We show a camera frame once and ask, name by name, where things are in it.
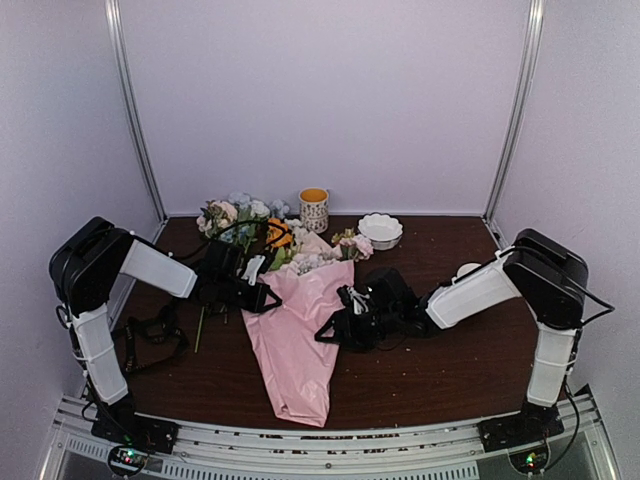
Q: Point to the floral mug with yellow inside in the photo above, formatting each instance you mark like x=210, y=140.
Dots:
x=314, y=209

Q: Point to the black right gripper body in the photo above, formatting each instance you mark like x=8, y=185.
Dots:
x=363, y=334

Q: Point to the aluminium front rail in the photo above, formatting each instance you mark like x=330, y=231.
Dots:
x=440, y=451

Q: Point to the aluminium frame post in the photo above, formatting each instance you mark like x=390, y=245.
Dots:
x=529, y=58
x=117, y=38

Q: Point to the pink wrapping paper sheet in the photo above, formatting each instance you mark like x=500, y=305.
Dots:
x=297, y=369

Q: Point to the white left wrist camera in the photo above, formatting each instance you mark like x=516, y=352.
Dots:
x=252, y=269

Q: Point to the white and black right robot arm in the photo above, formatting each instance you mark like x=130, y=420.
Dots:
x=547, y=276

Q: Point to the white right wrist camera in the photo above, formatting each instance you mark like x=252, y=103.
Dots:
x=355, y=302

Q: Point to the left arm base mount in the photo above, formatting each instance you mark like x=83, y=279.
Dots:
x=148, y=434

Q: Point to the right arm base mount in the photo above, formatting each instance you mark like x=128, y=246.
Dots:
x=514, y=431

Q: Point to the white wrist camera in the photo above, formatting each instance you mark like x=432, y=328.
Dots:
x=355, y=302
x=252, y=269

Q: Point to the plain white bowl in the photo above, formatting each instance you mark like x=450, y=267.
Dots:
x=466, y=269

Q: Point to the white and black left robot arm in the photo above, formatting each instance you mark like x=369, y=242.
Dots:
x=85, y=268

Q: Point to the left aluminium frame post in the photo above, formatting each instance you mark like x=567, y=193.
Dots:
x=117, y=38

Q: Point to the pile of fake flowers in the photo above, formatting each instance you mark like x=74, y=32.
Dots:
x=241, y=220

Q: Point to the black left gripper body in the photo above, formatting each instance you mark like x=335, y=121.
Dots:
x=227, y=296

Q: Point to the right aluminium frame post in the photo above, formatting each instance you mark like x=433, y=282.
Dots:
x=529, y=58

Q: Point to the orange fake flower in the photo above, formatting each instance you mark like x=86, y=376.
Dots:
x=278, y=242

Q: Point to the white scalloped bowl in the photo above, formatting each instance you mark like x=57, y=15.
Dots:
x=383, y=230

